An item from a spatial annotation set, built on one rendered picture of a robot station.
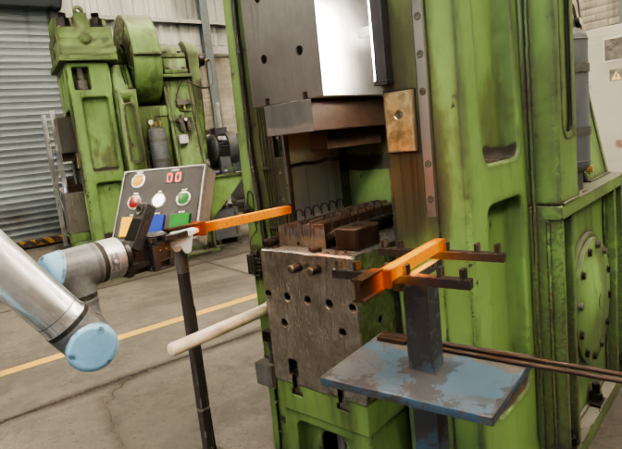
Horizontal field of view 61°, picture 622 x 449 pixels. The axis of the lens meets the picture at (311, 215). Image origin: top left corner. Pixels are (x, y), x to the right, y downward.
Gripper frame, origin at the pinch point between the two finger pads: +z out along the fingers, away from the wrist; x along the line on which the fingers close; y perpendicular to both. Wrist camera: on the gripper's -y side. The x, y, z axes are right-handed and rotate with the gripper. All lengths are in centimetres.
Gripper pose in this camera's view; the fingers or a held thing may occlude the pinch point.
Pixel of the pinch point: (192, 228)
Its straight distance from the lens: 135.6
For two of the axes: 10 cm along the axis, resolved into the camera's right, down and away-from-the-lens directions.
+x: 7.5, 0.3, -6.6
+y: 1.1, 9.8, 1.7
